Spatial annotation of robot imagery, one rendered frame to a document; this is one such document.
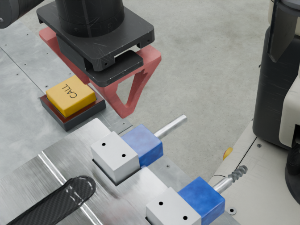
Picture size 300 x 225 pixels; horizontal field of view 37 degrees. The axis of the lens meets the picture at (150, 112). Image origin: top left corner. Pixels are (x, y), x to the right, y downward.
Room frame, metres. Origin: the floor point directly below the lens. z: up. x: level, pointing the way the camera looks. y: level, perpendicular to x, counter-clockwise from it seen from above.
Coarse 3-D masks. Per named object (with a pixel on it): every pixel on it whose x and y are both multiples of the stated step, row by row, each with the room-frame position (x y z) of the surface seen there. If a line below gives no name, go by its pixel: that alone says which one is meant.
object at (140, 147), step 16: (144, 128) 0.38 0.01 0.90; (176, 128) 0.38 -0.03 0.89; (96, 144) 0.35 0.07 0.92; (112, 144) 0.34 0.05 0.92; (128, 144) 0.35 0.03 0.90; (144, 144) 0.35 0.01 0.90; (160, 144) 0.35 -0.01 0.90; (96, 160) 0.34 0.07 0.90; (112, 160) 0.32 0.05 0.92; (128, 160) 0.32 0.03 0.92; (144, 160) 0.33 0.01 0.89; (112, 176) 0.31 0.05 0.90; (128, 176) 0.31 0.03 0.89
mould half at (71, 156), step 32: (96, 128) 0.40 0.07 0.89; (32, 160) 0.36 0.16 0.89; (64, 160) 0.35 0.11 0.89; (0, 192) 0.32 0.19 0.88; (32, 192) 0.31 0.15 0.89; (96, 192) 0.30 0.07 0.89; (128, 192) 0.29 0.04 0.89; (160, 192) 0.29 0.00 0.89; (0, 224) 0.27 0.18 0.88; (64, 224) 0.26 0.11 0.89; (96, 224) 0.26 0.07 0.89; (128, 224) 0.25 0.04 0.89
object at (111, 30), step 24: (72, 0) 0.31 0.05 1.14; (96, 0) 0.31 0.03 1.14; (120, 0) 0.33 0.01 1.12; (48, 24) 0.34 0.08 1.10; (72, 24) 0.31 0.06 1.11; (96, 24) 0.31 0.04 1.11; (120, 24) 0.32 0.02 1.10; (144, 24) 0.32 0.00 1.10; (96, 48) 0.29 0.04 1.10; (120, 48) 0.29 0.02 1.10
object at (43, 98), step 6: (42, 96) 0.54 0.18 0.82; (96, 96) 0.53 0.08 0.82; (48, 102) 0.53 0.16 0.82; (96, 102) 0.52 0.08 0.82; (54, 108) 0.51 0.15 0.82; (84, 108) 0.51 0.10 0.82; (60, 114) 0.50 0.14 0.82; (72, 114) 0.50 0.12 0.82; (78, 114) 0.49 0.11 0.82; (66, 120) 0.48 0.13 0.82
